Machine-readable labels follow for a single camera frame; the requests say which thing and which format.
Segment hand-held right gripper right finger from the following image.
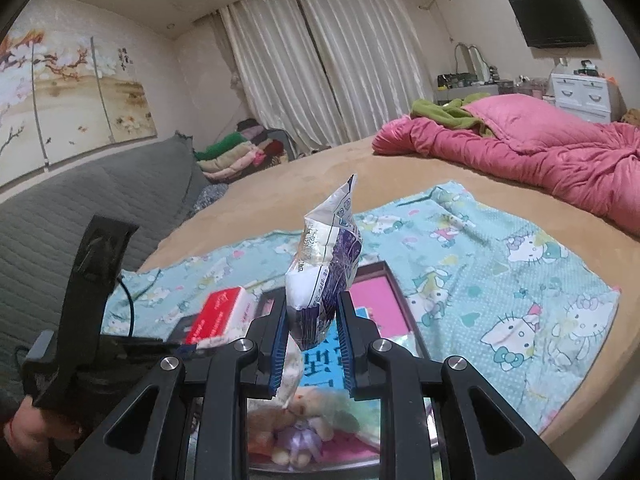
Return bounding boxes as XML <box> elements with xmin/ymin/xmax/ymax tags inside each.
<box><xmin>336</xmin><ymin>291</ymin><xmax>571</xmax><ymax>480</ymax></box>

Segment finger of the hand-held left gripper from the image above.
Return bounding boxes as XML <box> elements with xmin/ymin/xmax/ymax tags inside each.
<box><xmin>107</xmin><ymin>337</ymin><xmax>183</xmax><ymax>358</ymax></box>

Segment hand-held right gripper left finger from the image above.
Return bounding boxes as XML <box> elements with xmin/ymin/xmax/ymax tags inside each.
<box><xmin>52</xmin><ymin>302</ymin><xmax>290</xmax><ymax>480</ymax></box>

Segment white purple printed packet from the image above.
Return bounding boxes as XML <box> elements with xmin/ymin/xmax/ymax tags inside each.
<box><xmin>284</xmin><ymin>174</ymin><xmax>363</xmax><ymax>353</ymax></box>

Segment person's left hand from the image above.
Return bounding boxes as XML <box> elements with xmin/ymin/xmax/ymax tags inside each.
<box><xmin>10</xmin><ymin>406</ymin><xmax>85</xmax><ymax>462</ymax></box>

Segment blue printed card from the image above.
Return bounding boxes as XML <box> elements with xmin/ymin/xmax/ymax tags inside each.
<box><xmin>300</xmin><ymin>330</ymin><xmax>346</xmax><ymax>391</ymax></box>

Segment black box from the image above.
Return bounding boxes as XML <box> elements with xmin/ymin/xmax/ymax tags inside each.
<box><xmin>167</xmin><ymin>312</ymin><xmax>206</xmax><ymax>346</ymax></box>

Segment small peach plush toy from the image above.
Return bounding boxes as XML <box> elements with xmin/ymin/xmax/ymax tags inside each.
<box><xmin>250</xmin><ymin>385</ymin><xmax>336</xmax><ymax>466</ymax></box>

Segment grey quilted headboard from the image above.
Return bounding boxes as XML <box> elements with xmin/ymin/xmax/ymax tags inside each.
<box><xmin>0</xmin><ymin>132</ymin><xmax>211</xmax><ymax>381</ymax></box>

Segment red tissue pack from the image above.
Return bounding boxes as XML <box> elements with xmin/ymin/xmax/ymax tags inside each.
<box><xmin>185</xmin><ymin>287</ymin><xmax>258</xmax><ymax>351</ymax></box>

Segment dark patterned cloth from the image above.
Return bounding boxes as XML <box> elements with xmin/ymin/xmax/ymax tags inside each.
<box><xmin>187</xmin><ymin>182</ymin><xmax>231</xmax><ymax>218</ymax></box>

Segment teal cartoon cat printed blanket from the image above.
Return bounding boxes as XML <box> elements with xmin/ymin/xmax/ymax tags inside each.
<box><xmin>102</xmin><ymin>180</ymin><xmax>621</xmax><ymax>436</ymax></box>

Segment beige bed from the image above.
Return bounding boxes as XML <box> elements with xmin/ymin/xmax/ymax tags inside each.
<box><xmin>135</xmin><ymin>130</ymin><xmax>640</xmax><ymax>448</ymax></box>

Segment stack of folded clothes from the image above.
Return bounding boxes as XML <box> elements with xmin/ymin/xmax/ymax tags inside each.
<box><xmin>195</xmin><ymin>117</ymin><xmax>293</xmax><ymax>183</ymax></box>

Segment pink quilt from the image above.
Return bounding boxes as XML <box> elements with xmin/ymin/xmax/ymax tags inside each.
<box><xmin>372</xmin><ymin>102</ymin><xmax>640</xmax><ymax>241</ymax></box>

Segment green blanket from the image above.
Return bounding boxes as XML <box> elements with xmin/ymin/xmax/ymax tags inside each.
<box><xmin>410</xmin><ymin>97</ymin><xmax>496</xmax><ymax>136</ymax></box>

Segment cluttered grey dressing table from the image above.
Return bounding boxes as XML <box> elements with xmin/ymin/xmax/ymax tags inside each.
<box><xmin>434</xmin><ymin>72</ymin><xmax>501</xmax><ymax>106</ymax></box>

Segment cream curtains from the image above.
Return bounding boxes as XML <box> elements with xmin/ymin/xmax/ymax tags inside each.
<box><xmin>220</xmin><ymin>0</ymin><xmax>436</xmax><ymax>156</ymax></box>

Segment pink pillow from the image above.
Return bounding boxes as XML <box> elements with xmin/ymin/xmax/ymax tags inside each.
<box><xmin>460</xmin><ymin>95</ymin><xmax>621</xmax><ymax>153</ymax></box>

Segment oval vanity mirror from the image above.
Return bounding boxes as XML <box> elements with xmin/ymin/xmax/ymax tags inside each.
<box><xmin>452</xmin><ymin>42</ymin><xmax>491</xmax><ymax>83</ymax></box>

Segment white drawer dresser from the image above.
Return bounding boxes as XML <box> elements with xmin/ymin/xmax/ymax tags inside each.
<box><xmin>547</xmin><ymin>72</ymin><xmax>626</xmax><ymax>123</ymax></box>

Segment black cable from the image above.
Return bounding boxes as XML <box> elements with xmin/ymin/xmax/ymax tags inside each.
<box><xmin>117</xmin><ymin>270</ymin><xmax>138</xmax><ymax>341</ymax></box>

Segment blossom wall painting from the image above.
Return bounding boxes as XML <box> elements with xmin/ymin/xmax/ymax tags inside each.
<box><xmin>0</xmin><ymin>27</ymin><xmax>158</xmax><ymax>188</ymax></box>

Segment black wall television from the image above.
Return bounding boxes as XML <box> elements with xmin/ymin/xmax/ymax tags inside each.
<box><xmin>508</xmin><ymin>0</ymin><xmax>596</xmax><ymax>50</ymax></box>

